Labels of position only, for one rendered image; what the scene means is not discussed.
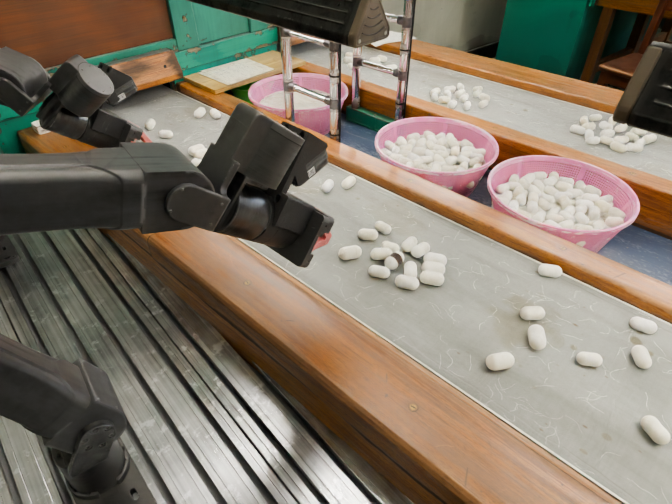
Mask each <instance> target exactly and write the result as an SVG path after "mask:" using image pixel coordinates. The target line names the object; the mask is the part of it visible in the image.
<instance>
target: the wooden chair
mask: <svg viewBox="0 0 672 504"><path fill-rule="evenodd" d="M665 11H671V12H672V0H660V1H659V4H658V6H657V8H656V10H655V13H654V15H653V17H652V19H651V22H650V24H649V26H648V29H647V31H646V34H645V36H644V39H643V41H642V43H641V46H640V48H639V51H638V53H632V54H629V55H626V56H623V57H620V58H617V59H614V60H611V61H609V62H606V63H603V64H600V65H599V66H598V70H600V71H601V73H600V76H599V79H598V82H597V85H601V86H605V87H607V86H608V84H610V85H613V86H616V87H619V88H622V89H626V87H627V85H628V83H629V81H630V79H631V77H632V75H633V74H634V72H635V70H636V68H637V66H638V64H639V62H640V60H641V58H642V56H643V54H644V52H645V50H646V49H647V47H648V46H649V45H651V43H652V42H653V40H654V37H655V35H656V32H657V30H658V27H659V25H660V22H661V20H662V18H663V16H664V13H665Z"/></svg>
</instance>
